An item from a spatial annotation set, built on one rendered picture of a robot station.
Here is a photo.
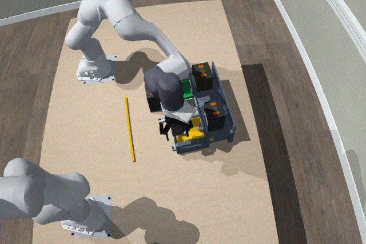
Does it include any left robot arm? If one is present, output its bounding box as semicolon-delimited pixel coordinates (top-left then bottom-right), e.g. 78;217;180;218
65;0;196;123

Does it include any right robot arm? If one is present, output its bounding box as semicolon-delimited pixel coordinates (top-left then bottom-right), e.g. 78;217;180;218
0;158;105;240

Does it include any grey metal shelf rack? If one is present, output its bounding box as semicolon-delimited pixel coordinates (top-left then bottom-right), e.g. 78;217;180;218
171;61;236;154

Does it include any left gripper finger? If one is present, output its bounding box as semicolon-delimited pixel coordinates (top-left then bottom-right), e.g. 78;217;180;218
158;119;172;141
179;120;193;137

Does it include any green open bin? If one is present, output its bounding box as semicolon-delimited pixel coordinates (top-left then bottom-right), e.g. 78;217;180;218
182;80;194;99

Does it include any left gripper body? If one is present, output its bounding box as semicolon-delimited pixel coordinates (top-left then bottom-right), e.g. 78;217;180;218
164;115;180;124

